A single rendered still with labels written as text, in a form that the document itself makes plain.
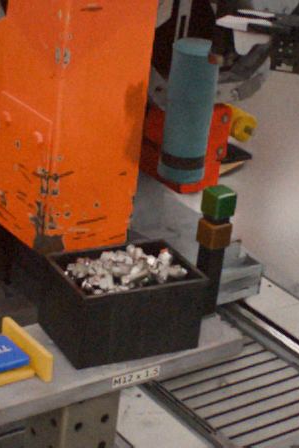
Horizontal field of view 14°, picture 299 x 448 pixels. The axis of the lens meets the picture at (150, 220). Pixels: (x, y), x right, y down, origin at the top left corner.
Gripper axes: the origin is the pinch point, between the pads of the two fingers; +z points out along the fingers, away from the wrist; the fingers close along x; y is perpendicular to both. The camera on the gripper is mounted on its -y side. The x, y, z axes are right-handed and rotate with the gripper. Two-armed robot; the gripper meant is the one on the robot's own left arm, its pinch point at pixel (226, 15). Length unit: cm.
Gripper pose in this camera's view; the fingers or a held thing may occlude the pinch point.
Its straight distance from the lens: 210.3
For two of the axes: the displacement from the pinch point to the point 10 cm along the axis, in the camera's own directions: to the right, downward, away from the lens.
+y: -1.1, 9.0, 4.1
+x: 1.5, -4.0, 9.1
